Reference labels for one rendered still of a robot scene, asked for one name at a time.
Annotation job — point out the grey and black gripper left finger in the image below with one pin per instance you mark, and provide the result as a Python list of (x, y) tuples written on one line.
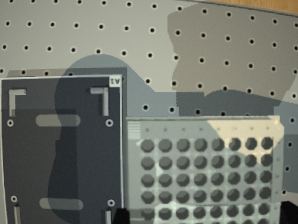
[(122, 216)]

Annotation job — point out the grey well plate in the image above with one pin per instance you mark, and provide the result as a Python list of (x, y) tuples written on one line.
[(238, 144)]

